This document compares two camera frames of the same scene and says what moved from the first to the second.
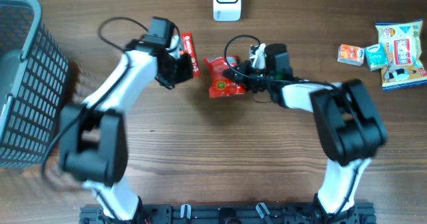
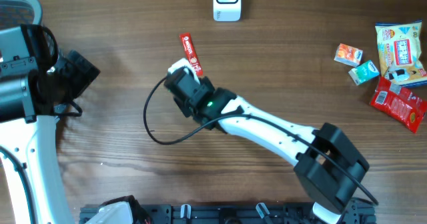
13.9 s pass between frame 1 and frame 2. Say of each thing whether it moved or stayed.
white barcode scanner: stayed
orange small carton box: stayed
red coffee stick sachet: stayed
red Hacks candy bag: moved
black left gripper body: moved
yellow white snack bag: stayed
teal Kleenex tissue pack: moved
